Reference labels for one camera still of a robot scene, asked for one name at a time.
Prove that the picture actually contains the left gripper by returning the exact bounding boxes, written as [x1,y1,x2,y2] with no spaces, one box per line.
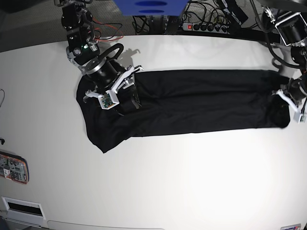
[286,78,307,102]

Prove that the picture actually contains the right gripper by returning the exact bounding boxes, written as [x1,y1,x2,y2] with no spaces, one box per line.
[85,58,142,109]

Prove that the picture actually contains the black T-shirt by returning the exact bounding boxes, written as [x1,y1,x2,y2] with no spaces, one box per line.
[76,69,290,153]

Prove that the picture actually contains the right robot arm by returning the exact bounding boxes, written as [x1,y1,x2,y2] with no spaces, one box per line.
[54,0,143,110]

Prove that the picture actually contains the white power strip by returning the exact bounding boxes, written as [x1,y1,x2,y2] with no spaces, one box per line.
[182,23,230,35]

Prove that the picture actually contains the blue plastic bin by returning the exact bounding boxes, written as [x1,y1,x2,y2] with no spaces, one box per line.
[114,0,188,16]

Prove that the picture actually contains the orange clear screw box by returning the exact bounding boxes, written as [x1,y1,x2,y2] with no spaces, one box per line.
[0,151,29,184]

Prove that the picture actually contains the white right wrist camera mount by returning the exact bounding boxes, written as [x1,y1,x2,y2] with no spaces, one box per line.
[83,65,144,110]

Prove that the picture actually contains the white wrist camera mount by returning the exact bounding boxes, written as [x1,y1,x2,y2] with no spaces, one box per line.
[83,65,144,110]
[272,89,307,123]

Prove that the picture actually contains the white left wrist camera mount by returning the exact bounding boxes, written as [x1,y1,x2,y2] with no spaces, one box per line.
[272,89,307,123]

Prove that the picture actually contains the black cable bundle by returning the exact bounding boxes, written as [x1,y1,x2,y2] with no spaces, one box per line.
[131,0,248,35]

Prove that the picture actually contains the white table cable slot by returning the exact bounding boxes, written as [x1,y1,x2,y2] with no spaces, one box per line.
[1,196,46,220]

